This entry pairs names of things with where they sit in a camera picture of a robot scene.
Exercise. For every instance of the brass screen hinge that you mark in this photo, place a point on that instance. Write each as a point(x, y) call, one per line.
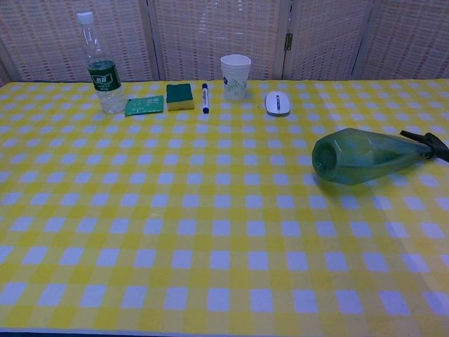
point(288, 41)

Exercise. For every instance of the white paper cup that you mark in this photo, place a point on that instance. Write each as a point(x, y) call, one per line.
point(235, 79)

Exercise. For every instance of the clear plastic water bottle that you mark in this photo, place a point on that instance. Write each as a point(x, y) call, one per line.
point(104, 80)

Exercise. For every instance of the woven folding screen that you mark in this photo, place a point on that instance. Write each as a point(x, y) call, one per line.
point(217, 35)

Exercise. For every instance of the blue and white marker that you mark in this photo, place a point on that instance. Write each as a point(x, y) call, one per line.
point(205, 98)

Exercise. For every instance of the white computer mouse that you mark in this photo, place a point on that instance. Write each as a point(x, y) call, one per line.
point(277, 103)

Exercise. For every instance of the green translucent spray bottle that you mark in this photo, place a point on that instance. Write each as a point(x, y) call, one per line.
point(365, 158)

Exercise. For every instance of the yellow white checkered tablecloth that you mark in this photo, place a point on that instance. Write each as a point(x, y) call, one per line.
point(196, 224)

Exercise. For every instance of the green and yellow sponge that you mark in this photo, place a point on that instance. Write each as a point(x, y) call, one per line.
point(179, 97)

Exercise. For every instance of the green card packet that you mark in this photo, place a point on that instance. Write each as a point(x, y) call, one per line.
point(144, 105)

